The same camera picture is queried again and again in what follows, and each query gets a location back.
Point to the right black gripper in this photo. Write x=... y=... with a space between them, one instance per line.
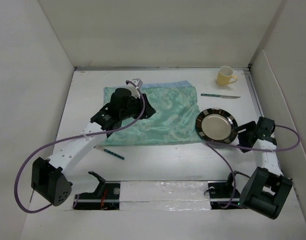
x=249 y=126

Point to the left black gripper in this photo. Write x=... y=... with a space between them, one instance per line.
x=139 y=102

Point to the dark rimmed cream plate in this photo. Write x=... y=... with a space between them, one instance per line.
x=216 y=125

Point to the green patterned cloth napkin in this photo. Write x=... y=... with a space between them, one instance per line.
x=176 y=110

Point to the yellow cup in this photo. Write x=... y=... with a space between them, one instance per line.
x=226 y=76

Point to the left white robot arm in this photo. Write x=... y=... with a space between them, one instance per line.
x=52 y=178

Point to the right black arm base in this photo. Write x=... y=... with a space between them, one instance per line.
x=220 y=192

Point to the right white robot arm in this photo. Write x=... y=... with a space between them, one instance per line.
x=267 y=189

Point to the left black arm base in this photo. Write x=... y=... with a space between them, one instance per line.
x=105 y=197

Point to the silver table knife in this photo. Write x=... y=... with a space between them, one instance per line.
x=219 y=96

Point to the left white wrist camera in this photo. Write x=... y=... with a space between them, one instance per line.
x=134 y=86

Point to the fork with teal handle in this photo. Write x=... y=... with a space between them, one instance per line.
x=100 y=148

